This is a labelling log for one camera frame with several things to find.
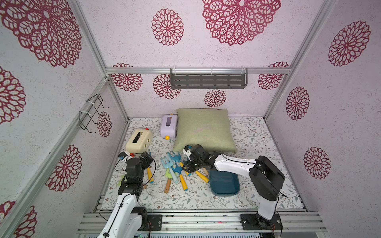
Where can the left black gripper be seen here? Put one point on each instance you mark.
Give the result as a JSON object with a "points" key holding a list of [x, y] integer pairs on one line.
{"points": [[147, 157]]}

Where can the grey wall shelf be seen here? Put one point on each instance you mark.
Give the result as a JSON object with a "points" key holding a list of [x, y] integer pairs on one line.
{"points": [[208, 80]]}

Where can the purple toy toaster box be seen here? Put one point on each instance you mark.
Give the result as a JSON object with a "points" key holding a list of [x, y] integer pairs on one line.
{"points": [[169, 126]]}

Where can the teal plastic storage box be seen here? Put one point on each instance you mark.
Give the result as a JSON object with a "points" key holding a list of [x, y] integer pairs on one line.
{"points": [[224, 183]]}

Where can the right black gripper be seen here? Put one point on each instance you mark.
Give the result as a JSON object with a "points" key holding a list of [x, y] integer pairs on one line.
{"points": [[191, 163]]}

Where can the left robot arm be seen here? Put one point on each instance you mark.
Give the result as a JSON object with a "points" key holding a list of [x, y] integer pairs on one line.
{"points": [[126, 218]]}

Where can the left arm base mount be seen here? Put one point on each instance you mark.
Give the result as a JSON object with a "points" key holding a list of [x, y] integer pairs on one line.
{"points": [[151, 222]]}

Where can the green square pillow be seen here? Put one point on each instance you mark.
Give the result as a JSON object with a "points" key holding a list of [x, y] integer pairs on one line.
{"points": [[209, 128]]}

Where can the light blue fork white handle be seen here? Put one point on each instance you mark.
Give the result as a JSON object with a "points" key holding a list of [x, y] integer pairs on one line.
{"points": [[168, 163]]}

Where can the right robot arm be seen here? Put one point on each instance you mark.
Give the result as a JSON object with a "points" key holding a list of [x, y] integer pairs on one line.
{"points": [[267, 179]]}

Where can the lime shovel wooden handle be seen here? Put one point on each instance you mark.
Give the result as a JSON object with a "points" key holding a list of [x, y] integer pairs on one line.
{"points": [[169, 180]]}

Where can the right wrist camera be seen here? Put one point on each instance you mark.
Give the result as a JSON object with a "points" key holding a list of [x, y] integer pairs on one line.
{"points": [[187, 150]]}

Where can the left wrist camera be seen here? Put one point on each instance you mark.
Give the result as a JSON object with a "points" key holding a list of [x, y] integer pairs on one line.
{"points": [[122, 156]]}

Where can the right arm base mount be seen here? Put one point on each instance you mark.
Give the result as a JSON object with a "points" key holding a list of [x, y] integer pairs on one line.
{"points": [[256, 222]]}

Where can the black wire wall rack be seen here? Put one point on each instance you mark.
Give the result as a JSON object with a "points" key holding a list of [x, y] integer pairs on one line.
{"points": [[86, 117]]}

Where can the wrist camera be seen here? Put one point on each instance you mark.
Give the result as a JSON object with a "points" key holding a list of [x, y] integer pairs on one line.
{"points": [[187, 150], [122, 156]]}

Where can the blue fork yellow handle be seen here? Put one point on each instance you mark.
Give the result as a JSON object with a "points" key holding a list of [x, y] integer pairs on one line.
{"points": [[203, 177]]}

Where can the blue rake yellow handle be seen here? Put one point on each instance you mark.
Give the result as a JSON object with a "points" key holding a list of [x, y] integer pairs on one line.
{"points": [[149, 172], [181, 178], [176, 159]]}

